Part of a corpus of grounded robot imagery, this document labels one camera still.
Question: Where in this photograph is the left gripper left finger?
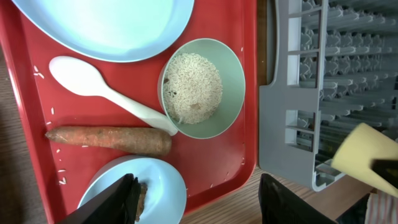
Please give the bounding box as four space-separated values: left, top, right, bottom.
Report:
60 174 142 224

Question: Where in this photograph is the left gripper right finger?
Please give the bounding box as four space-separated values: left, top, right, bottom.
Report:
258 174 335 224

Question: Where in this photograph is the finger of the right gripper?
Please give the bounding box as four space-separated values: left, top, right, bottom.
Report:
371 159 398 188

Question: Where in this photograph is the brown food scrap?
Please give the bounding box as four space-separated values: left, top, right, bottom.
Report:
135 184 147 222

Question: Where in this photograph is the yellow cup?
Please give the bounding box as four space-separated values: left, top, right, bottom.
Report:
331 123 397 197

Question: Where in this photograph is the small light blue bowl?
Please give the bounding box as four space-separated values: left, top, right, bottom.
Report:
78 156 187 224

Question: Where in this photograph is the orange carrot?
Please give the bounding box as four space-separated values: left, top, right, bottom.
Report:
45 126 172 157

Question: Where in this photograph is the green bowl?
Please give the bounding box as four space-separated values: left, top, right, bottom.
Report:
158 38 246 139

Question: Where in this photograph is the cooked white rice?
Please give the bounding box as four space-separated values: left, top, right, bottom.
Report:
163 53 223 124

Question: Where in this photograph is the grey dishwasher rack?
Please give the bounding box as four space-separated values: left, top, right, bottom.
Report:
259 0 397 192

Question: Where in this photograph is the red serving tray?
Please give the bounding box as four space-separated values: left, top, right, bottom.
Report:
1 0 258 223

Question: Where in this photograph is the white plastic spoon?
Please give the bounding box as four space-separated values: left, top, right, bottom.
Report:
49 56 178 136

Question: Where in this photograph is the large light blue plate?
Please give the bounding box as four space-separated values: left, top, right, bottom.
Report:
13 0 194 63

